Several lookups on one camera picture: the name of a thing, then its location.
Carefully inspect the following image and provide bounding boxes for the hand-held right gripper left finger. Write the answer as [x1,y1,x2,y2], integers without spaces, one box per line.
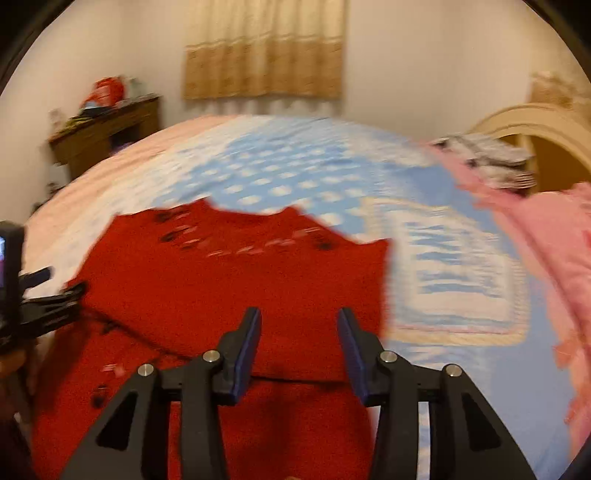
[60,307,262,480]

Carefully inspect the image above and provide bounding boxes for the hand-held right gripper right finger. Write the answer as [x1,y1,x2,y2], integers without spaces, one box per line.
[336,308,539,480]

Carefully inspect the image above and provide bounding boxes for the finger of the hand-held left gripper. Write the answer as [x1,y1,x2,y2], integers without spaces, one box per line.
[18,267,54,289]
[18,281,88,334]

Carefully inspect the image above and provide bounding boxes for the red knit sweater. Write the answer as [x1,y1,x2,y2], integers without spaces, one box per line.
[32,200,393,480]

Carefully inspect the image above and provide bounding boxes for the brown wooden desk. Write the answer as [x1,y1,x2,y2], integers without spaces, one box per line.
[48,95,163,180]

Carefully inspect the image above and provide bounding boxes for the blue white printed blanket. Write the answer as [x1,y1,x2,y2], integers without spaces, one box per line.
[23,114,580,480]

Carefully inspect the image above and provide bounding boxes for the red bag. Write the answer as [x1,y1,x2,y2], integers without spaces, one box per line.
[83,76,126,109]

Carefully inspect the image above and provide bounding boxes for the pink quilt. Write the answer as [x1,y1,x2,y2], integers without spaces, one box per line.
[427,141,591,457]

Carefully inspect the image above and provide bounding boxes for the grey white patterned cloth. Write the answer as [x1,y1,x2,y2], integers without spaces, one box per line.
[434,133,537,190]

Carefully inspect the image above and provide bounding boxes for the cream arched headboard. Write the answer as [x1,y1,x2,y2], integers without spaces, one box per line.
[471,71,591,195]

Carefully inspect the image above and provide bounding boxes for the beige patterned curtain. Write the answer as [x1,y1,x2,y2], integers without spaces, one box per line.
[184,0,347,101]

